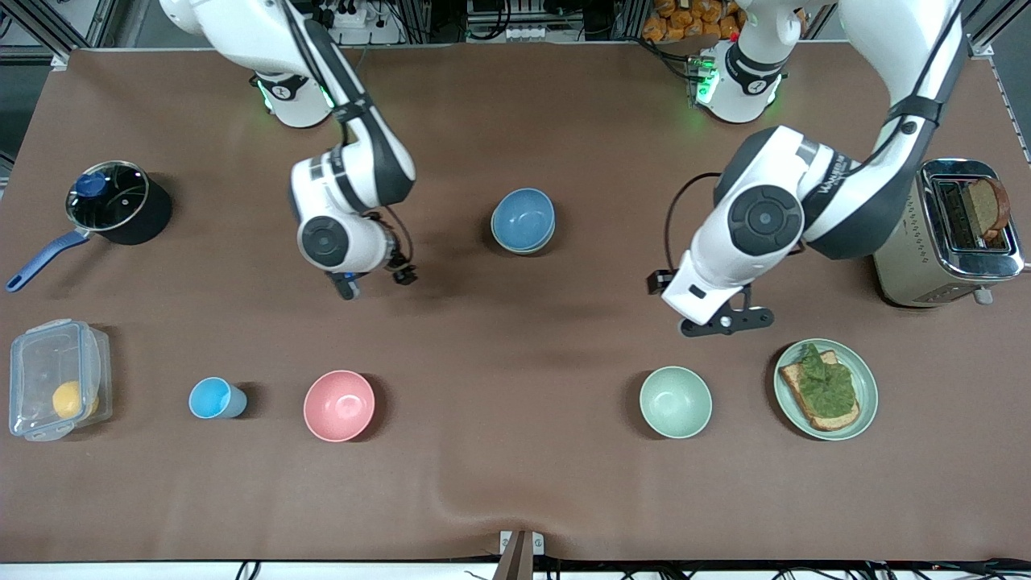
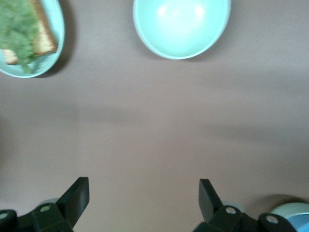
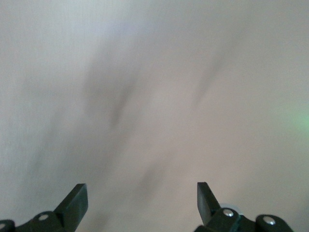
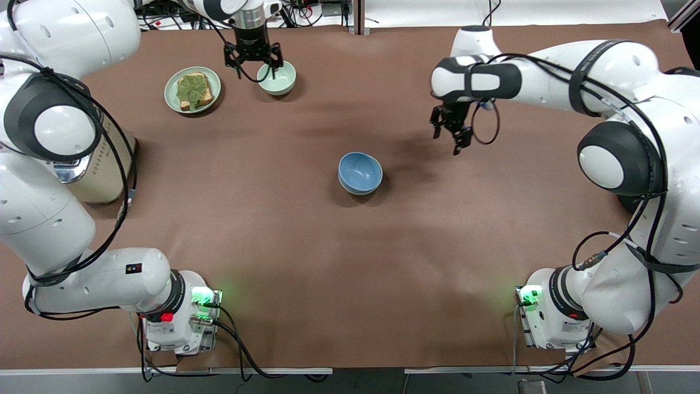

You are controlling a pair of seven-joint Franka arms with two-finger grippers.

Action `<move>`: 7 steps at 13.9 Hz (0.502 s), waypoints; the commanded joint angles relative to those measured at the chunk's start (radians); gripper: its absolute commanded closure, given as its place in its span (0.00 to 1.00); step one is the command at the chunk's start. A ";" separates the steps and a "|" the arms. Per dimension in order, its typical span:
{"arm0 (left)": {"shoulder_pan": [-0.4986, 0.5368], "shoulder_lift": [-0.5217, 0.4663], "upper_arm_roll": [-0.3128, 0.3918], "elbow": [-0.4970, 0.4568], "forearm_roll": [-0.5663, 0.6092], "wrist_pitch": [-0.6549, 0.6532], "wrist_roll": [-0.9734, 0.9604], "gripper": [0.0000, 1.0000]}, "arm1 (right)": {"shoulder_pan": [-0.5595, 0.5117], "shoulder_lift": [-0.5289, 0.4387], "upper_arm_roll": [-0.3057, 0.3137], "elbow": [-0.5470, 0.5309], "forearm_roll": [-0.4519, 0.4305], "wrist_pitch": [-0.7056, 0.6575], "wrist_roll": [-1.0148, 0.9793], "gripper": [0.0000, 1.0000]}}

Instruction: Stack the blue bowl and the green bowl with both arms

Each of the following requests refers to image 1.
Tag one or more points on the light green bowl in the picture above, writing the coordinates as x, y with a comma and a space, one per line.
523, 252
675, 402

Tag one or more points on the blue bowl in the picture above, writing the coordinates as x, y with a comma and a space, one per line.
522, 217

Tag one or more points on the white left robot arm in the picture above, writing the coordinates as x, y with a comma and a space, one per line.
765, 217

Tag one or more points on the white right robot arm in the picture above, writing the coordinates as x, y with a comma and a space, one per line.
354, 177

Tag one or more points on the pink bowl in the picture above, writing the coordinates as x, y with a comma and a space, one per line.
339, 405

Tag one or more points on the brown tablecloth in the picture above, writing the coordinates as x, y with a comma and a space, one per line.
515, 362

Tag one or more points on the brown bread slice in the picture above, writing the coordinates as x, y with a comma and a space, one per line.
793, 379

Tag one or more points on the green lettuce leaf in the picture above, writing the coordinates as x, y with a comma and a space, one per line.
830, 387

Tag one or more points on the light green plate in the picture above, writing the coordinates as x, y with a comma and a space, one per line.
868, 387

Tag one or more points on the light blue cup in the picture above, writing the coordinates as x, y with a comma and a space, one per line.
211, 398

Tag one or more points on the white power strip with plugs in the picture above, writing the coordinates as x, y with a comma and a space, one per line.
362, 24

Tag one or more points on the beige chrome toaster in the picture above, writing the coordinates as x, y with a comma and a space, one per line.
910, 258

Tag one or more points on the bag of orange snacks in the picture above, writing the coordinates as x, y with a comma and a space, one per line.
693, 20

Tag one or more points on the white slim power strip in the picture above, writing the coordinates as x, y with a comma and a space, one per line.
532, 33

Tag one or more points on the glass lid blue knob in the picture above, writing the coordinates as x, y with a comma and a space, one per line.
113, 201

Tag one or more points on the brown toast slice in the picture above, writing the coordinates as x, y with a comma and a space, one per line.
987, 205

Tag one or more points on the yellow lemon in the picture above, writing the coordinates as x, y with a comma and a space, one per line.
71, 399

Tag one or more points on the clear plastic lidded container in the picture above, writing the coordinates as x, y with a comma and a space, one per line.
40, 362

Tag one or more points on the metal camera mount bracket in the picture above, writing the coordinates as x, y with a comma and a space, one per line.
521, 552

